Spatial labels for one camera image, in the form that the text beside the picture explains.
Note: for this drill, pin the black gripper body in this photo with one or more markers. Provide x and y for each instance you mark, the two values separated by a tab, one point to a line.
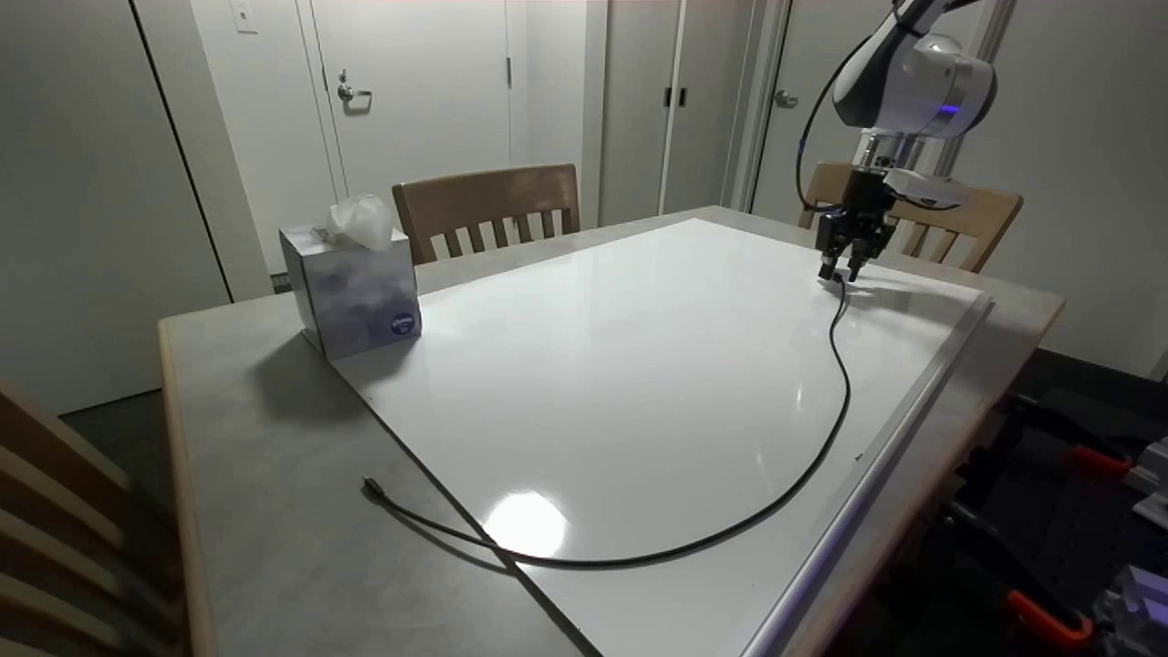
859	219

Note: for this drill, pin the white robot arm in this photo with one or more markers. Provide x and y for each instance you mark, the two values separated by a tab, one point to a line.
934	85

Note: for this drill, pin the grey blue tissue box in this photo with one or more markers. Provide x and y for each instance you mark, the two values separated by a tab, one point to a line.
351	286

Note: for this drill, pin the white wall light switch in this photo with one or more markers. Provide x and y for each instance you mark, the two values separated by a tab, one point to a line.
244	17

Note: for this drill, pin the orange black bar clamp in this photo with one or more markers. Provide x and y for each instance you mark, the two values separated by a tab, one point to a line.
1044	619
1098	460

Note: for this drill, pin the white whiteboard with metal rail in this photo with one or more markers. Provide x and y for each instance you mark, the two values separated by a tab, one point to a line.
634	367

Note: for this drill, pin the white closet door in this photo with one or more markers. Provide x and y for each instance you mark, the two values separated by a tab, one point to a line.
634	97
713	97

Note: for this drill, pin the wooden slat back chair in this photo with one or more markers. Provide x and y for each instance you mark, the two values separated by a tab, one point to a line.
960	206
488	196
60	522

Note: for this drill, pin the short aluminium extrusion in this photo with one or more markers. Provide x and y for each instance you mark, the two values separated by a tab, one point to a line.
1132	616

